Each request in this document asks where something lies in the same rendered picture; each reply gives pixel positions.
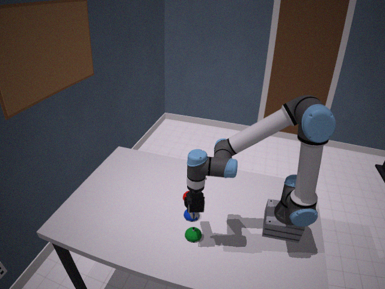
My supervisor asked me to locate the blue bell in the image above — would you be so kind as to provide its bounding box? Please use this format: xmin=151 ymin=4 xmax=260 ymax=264
xmin=184 ymin=209 xmax=198 ymax=222

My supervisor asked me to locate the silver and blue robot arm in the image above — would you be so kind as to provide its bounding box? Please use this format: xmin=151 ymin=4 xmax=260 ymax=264
xmin=186 ymin=95 xmax=336 ymax=227

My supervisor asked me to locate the green bell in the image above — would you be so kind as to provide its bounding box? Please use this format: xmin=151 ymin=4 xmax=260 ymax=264
xmin=185 ymin=227 xmax=202 ymax=243

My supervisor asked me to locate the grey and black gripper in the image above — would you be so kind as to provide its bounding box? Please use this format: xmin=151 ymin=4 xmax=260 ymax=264
xmin=184 ymin=186 xmax=205 ymax=219

